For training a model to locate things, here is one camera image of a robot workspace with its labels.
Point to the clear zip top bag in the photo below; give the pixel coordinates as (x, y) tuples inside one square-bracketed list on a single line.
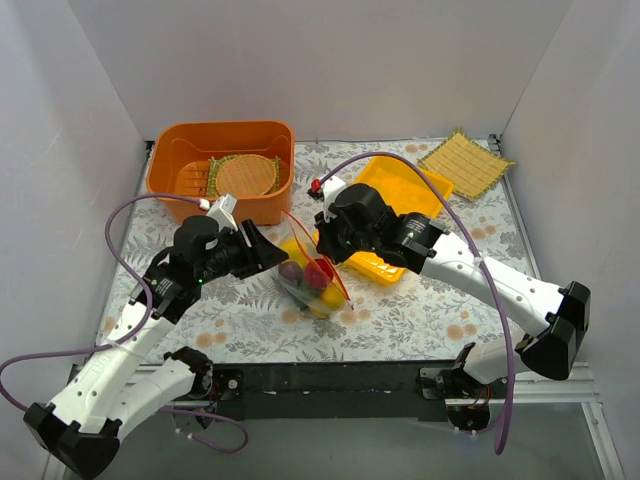
[(301, 247)]

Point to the floral table cloth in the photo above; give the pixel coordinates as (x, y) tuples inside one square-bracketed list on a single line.
[(255, 321)]

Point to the orange plastic tub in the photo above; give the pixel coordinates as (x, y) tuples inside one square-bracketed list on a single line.
[(180, 162)]

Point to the dark purple fake plum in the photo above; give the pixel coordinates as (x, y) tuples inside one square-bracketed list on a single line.
[(291, 273)]

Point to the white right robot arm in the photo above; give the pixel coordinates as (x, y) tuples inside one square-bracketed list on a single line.
[(554, 319)]

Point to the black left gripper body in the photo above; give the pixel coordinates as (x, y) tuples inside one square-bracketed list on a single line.
[(246, 250)]

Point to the yellow fake lemon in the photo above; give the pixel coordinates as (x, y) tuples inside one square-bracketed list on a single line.
[(331, 300)]

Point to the square yellow bamboo mat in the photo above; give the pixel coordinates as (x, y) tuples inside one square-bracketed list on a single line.
[(471, 168)]

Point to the orange green fake mango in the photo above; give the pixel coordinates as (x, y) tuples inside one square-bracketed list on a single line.
[(303, 294)]

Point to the green edged woven mat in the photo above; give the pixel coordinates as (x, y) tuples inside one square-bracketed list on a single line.
[(212, 172)]

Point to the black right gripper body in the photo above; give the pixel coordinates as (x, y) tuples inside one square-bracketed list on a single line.
[(327, 242)]

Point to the red fake apple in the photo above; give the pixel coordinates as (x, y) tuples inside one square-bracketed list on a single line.
[(318, 274)]

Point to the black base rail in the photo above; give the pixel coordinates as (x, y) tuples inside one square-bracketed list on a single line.
[(337, 390)]

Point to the yellow plastic tray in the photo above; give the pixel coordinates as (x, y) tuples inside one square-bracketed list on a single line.
[(402, 189)]

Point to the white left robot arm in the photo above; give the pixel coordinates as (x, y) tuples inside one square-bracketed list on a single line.
[(84, 425)]

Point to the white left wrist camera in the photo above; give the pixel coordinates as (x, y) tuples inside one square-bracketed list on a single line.
[(221, 210)]

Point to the round woven bamboo tray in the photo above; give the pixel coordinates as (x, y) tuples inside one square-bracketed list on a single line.
[(246, 175)]

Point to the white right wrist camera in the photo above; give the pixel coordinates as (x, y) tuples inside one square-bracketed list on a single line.
[(327, 191)]

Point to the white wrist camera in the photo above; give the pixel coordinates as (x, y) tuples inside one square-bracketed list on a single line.
[(221, 210), (327, 191)]

